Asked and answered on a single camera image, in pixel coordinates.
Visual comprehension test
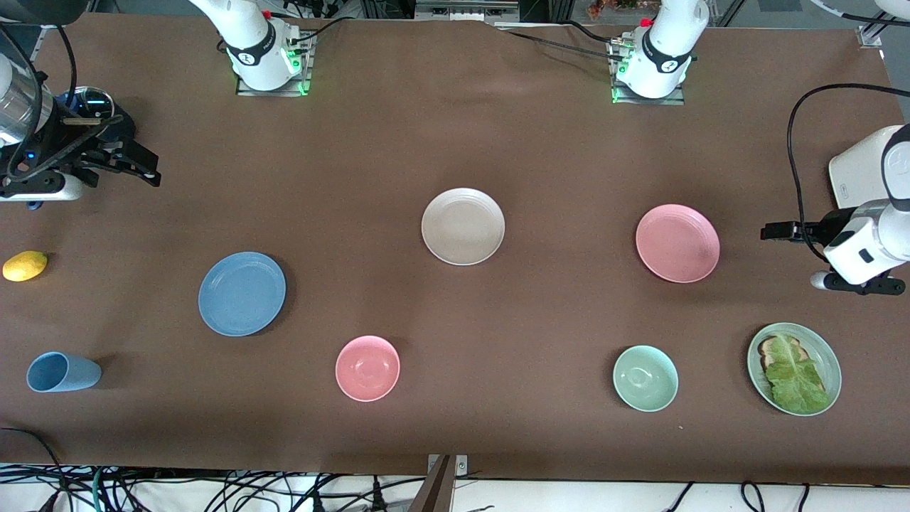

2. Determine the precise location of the aluminium frame rail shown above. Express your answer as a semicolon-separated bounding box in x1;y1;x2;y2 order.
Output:
857;18;896;49
28;21;68;52

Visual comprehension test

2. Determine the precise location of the blue plate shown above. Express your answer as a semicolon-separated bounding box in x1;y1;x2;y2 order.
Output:
198;251;287;337

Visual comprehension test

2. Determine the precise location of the white toaster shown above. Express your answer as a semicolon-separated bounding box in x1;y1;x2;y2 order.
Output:
828;127;889;210

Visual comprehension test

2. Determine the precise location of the mint green plate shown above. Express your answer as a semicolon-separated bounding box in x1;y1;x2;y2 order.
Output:
746;322;842;417

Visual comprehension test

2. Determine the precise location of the pink bowl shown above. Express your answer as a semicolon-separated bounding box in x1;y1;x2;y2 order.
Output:
335;335;401;402

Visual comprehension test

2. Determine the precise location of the green lettuce leaf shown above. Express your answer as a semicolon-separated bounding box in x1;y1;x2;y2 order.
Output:
764;334;831;415

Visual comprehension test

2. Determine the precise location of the black right base cable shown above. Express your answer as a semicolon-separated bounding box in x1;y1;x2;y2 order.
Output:
288;16;353;45

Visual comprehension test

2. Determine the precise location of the grey metal box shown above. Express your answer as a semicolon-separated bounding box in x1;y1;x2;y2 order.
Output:
416;0;520;22

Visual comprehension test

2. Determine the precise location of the dark camera post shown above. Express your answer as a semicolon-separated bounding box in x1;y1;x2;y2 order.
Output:
409;455;457;512

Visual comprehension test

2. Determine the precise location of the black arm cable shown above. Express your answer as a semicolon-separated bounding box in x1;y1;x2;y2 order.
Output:
786;83;910;262
0;18;79;178

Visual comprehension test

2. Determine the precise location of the blue cup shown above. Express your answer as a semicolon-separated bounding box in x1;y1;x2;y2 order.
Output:
26;351;102;393

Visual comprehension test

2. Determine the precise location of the black left base cable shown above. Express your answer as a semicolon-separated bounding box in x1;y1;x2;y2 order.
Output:
498;20;628;63

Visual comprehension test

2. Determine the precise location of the brown table cover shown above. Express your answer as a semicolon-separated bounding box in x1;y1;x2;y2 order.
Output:
0;13;910;486

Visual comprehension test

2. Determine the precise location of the toast slice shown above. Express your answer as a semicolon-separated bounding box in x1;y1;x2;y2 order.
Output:
758;336;810;370

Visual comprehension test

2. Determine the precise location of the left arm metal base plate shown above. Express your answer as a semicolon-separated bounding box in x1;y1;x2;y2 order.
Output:
608;39;687;106

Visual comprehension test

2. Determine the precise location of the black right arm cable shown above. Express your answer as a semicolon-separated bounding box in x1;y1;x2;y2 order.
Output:
0;18;79;178

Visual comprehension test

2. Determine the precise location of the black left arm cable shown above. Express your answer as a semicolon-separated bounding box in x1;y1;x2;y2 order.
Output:
786;83;910;262

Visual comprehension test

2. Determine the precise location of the beige plate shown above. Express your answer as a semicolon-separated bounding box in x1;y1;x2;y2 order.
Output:
421;188;506;267

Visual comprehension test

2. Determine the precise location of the pink plate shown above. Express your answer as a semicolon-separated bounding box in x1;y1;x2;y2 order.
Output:
636;204;721;284

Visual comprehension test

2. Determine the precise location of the glass saucepan lid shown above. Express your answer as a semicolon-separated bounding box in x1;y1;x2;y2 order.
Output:
57;85;114;120

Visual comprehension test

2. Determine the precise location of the mint green bowl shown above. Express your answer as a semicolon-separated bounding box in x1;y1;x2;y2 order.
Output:
613;345;679;412

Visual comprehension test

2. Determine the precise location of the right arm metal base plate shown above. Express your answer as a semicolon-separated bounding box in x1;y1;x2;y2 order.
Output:
236;32;311;97

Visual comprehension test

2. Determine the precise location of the yellow lemon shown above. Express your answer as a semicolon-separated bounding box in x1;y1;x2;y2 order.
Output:
2;250;49;282

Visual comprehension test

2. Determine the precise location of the black base cable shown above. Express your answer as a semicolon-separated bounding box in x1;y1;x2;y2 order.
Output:
498;20;628;63
288;16;353;45

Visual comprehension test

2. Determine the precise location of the dark blue saucepan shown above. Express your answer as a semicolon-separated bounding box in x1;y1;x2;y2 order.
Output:
27;100;137;211

